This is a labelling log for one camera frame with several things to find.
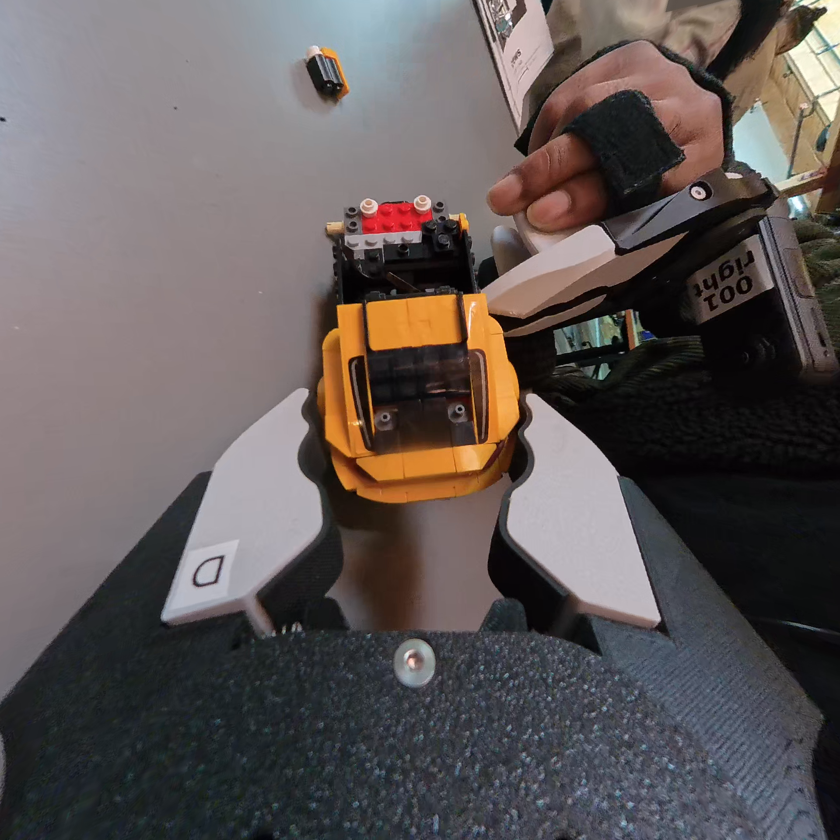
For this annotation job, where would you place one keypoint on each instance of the printed paper leaflet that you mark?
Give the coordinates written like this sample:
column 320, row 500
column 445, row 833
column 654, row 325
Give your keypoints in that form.
column 518, row 39

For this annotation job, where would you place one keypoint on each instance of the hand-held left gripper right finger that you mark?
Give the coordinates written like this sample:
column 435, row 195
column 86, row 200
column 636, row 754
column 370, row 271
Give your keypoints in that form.
column 577, row 525

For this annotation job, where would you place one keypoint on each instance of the yellow lego car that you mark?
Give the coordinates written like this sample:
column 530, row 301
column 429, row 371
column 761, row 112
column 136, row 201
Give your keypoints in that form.
column 413, row 328

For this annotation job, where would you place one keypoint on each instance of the beige jacket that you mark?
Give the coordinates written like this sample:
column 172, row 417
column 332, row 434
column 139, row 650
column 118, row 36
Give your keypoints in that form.
column 610, row 19

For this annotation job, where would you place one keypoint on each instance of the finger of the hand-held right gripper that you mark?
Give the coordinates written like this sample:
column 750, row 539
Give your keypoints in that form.
column 551, row 275
column 571, row 313

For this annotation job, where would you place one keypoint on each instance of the small black yellow lego assembly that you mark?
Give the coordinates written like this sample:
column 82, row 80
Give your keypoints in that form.
column 328, row 72

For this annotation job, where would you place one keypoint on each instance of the green knit sweater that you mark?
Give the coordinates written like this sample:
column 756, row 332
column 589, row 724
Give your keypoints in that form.
column 656, row 407

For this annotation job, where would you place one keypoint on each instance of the person's right hand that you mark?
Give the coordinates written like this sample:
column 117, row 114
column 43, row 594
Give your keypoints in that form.
column 656, row 72

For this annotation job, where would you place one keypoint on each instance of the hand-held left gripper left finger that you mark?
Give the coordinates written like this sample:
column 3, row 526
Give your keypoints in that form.
column 256, row 518

